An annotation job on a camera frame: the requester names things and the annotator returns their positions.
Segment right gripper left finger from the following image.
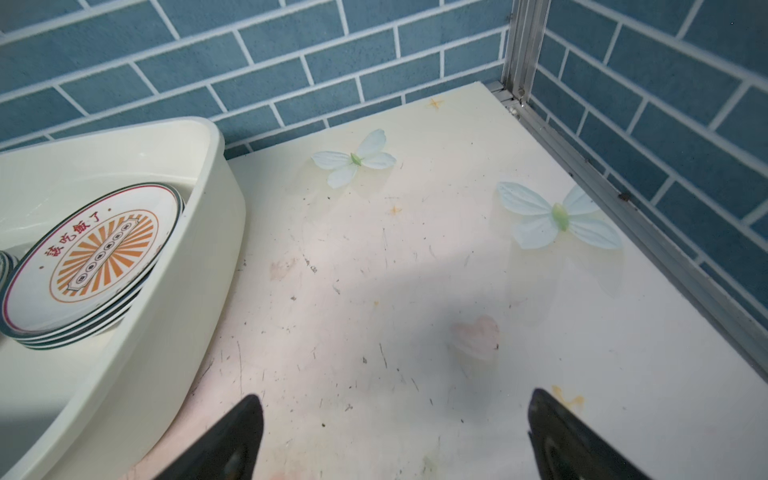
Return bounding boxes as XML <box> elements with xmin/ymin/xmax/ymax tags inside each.
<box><xmin>156</xmin><ymin>394</ymin><xmax>264</xmax><ymax>480</ymax></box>

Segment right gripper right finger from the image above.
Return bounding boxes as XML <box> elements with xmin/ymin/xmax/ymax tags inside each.
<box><xmin>528</xmin><ymin>388</ymin><xmax>649</xmax><ymax>480</ymax></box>

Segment orange sunburst plate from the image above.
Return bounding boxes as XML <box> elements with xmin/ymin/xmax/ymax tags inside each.
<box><xmin>17</xmin><ymin>300</ymin><xmax>133</xmax><ymax>350</ymax></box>
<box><xmin>0</xmin><ymin>182</ymin><xmax>182</xmax><ymax>337</ymax></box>

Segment white plastic bin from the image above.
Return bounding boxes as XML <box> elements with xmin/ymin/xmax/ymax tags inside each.
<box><xmin>1</xmin><ymin>117</ymin><xmax>246</xmax><ymax>479</ymax></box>

